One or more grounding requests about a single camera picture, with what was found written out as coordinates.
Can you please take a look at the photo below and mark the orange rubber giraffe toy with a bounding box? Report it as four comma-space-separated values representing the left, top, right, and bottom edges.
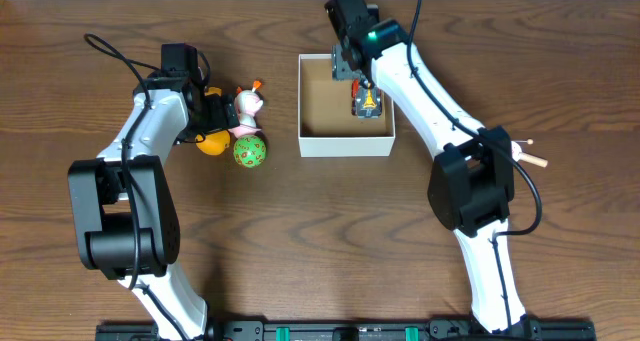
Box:
195, 87, 231, 156

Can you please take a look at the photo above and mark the red grey toy truck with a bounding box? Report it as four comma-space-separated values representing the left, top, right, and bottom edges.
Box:
351, 80, 382, 119

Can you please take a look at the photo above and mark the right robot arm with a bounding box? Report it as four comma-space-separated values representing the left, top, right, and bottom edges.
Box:
324, 0, 526, 333

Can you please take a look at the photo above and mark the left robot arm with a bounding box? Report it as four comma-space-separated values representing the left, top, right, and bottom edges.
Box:
67, 44, 239, 340

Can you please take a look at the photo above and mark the white pink rubber chicken toy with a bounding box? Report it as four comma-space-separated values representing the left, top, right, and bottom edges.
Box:
229, 79, 264, 139

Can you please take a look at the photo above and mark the green spotted ball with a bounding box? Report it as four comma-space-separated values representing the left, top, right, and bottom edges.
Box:
233, 135, 267, 168

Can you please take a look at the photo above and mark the white cardboard box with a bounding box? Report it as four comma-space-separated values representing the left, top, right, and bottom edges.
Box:
298, 54, 396, 157

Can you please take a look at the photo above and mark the black mounting rail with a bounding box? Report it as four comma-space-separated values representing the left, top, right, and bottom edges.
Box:
94, 318, 597, 341

